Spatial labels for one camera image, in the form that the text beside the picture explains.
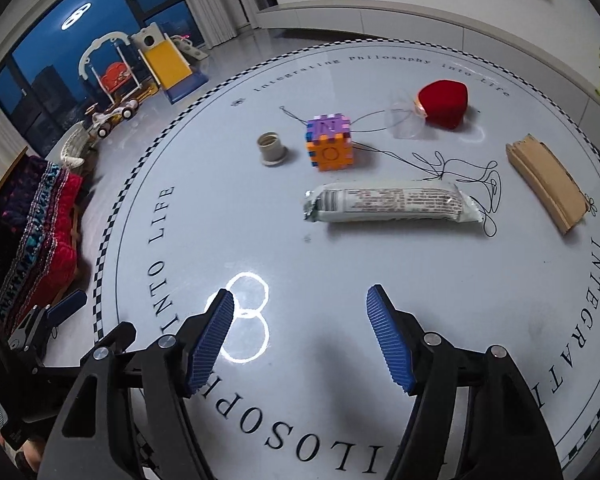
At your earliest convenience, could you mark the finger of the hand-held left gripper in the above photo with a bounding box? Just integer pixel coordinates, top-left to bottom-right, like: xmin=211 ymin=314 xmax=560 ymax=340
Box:
xmin=7 ymin=290 xmax=88 ymax=367

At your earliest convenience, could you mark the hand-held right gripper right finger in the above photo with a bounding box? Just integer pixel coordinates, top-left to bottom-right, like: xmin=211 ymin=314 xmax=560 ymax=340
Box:
xmin=366 ymin=285 xmax=563 ymax=480

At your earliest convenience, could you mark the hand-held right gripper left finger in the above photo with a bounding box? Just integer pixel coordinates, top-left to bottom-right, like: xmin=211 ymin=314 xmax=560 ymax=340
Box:
xmin=40 ymin=289 xmax=235 ymax=480

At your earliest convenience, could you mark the silver snack wrapper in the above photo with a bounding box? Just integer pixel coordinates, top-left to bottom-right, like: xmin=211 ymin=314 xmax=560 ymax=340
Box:
xmin=302 ymin=180 xmax=483 ymax=226

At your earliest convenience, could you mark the colourful blanket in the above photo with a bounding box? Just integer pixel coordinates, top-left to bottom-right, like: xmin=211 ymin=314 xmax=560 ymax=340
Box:
xmin=0 ymin=155 xmax=83 ymax=331

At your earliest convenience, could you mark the white basket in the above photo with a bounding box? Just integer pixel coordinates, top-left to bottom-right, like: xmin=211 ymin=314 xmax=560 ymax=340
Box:
xmin=60 ymin=121 xmax=98 ymax=168

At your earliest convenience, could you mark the black thread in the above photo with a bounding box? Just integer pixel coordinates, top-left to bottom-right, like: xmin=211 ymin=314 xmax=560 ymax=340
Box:
xmin=280 ymin=106 xmax=503 ymax=237

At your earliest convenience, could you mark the toy car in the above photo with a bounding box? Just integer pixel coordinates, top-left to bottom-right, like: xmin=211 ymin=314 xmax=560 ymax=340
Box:
xmin=85 ymin=97 xmax=143 ymax=138

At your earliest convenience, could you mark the foam puzzle cube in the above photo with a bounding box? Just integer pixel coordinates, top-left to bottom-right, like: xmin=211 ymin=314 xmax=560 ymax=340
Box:
xmin=304 ymin=113 xmax=357 ymax=172

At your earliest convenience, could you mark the grey plastic cap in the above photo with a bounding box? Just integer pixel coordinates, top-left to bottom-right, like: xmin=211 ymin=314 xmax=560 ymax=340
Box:
xmin=257 ymin=131 xmax=291 ymax=167

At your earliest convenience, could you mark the brown cardboard piece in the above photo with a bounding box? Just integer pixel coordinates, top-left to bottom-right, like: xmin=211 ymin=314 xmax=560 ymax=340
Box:
xmin=505 ymin=133 xmax=595 ymax=236

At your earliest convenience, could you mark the toy swing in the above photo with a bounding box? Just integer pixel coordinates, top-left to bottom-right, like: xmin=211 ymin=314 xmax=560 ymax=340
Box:
xmin=77 ymin=30 xmax=148 ymax=106

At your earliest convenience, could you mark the red velvet box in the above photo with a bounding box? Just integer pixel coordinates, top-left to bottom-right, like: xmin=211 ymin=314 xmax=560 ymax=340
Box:
xmin=416 ymin=80 xmax=468 ymax=131

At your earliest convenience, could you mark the yellow toy slide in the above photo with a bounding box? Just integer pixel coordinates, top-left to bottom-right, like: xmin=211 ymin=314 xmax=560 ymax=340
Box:
xmin=130 ymin=22 xmax=208 ymax=106

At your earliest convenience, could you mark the grey curtain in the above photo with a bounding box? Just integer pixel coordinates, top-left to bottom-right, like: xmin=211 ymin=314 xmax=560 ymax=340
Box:
xmin=165 ymin=0 xmax=281 ymax=51

